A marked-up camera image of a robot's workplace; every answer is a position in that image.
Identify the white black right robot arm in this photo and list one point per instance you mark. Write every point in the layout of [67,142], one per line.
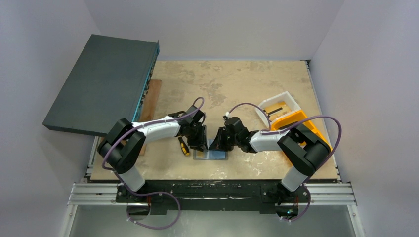
[306,151]

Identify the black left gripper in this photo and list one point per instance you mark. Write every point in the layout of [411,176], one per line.
[199,138]

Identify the dark grey network switch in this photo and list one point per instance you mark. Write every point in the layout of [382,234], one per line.
[108,82]

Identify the wooden board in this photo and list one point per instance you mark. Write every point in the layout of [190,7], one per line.
[149,109]

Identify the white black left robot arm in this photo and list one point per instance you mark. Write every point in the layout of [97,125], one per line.
[121,147]

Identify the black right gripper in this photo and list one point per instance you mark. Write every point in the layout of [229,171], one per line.
[224,138]

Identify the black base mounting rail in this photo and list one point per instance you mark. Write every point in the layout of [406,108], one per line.
[266,196]

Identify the aluminium frame profile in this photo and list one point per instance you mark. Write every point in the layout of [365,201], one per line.
[321,194]

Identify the grey leather card holder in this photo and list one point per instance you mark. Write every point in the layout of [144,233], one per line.
[201,154]

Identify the black yellow handled screwdriver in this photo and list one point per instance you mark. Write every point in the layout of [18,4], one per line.
[184,147]

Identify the white plastic bin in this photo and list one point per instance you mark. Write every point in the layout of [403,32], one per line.
[275,109]

